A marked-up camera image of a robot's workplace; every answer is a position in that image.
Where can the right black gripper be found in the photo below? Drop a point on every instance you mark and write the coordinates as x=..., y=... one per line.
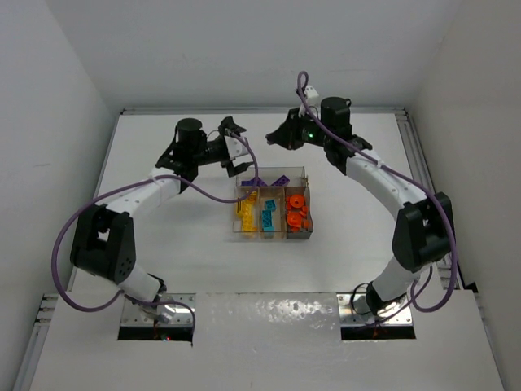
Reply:
x=293, y=128

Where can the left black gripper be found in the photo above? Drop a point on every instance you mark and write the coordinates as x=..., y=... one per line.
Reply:
x=217, y=150

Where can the dark purple lego brick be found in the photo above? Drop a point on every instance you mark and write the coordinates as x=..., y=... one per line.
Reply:
x=254, y=182

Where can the yellow black striped lego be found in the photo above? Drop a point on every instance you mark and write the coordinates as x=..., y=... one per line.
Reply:
x=238, y=207

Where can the orange funnel lego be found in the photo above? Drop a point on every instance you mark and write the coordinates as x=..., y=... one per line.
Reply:
x=294, y=221
x=295, y=201

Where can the teal lego block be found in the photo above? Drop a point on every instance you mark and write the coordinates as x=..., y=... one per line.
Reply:
x=271, y=205

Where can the orange-yellow lego brick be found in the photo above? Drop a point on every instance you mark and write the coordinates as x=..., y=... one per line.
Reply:
x=248, y=220

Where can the teal lego brick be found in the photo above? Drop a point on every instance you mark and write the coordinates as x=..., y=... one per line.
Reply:
x=267, y=224

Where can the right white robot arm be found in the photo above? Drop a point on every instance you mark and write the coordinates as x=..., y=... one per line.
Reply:
x=423, y=233

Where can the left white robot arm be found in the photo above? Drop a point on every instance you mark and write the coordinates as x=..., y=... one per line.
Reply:
x=104, y=243

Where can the clear long container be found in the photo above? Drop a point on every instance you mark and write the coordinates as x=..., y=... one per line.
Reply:
x=268, y=175

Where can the amber small container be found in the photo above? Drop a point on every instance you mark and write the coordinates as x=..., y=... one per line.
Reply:
x=273, y=193

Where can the clear small container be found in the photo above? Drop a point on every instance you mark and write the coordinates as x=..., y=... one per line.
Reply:
x=236, y=225

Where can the grey small container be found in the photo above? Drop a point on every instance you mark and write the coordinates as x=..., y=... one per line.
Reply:
x=303, y=234

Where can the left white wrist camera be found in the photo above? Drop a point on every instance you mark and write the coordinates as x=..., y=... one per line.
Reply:
x=235, y=148

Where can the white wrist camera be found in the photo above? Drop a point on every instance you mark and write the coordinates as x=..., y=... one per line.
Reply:
x=312, y=98
x=235, y=148

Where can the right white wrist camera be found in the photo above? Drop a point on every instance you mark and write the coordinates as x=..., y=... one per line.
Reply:
x=312, y=98

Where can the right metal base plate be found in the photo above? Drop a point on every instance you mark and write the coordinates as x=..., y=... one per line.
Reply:
x=354, y=312

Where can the metal base plate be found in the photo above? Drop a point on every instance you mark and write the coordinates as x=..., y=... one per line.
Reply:
x=354, y=312
x=178, y=312

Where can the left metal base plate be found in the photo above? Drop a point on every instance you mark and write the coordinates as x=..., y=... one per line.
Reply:
x=178, y=312

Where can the left aluminium rail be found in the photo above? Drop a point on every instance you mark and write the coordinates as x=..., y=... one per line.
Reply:
x=36, y=341

